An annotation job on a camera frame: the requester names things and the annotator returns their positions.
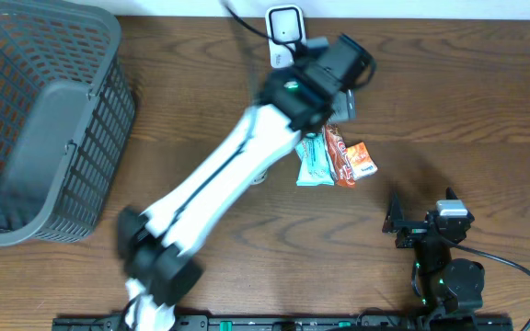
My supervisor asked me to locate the white barcode scanner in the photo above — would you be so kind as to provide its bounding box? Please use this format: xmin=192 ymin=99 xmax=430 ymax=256
xmin=265 ymin=5 xmax=306 ymax=69

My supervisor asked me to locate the red chocolate bar wrapper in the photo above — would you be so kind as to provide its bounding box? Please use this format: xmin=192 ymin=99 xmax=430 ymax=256
xmin=323 ymin=124 xmax=355 ymax=188

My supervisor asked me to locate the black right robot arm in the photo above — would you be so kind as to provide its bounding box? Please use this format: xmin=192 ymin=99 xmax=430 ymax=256
xmin=382 ymin=188 xmax=485 ymax=327

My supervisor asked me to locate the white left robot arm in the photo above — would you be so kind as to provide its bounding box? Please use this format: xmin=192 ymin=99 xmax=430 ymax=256
xmin=117 ymin=35 xmax=376 ymax=330

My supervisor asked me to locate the grey plastic shopping basket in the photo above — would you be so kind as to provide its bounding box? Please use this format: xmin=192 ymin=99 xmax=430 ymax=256
xmin=0 ymin=1 xmax=136 ymax=246

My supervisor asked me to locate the green lid white jar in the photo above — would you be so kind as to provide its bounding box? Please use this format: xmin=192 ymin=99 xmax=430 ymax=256
xmin=251 ymin=170 xmax=268 ymax=185

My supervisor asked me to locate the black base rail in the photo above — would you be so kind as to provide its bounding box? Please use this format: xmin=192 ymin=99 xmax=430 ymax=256
xmin=52 ymin=313 xmax=513 ymax=331

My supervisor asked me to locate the green flushable wipes packet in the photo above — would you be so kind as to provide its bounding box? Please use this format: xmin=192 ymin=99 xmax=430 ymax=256
xmin=295 ymin=133 xmax=334 ymax=187

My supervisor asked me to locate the orange tissue packet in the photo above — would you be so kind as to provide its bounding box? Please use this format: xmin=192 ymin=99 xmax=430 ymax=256
xmin=347 ymin=143 xmax=377 ymax=181

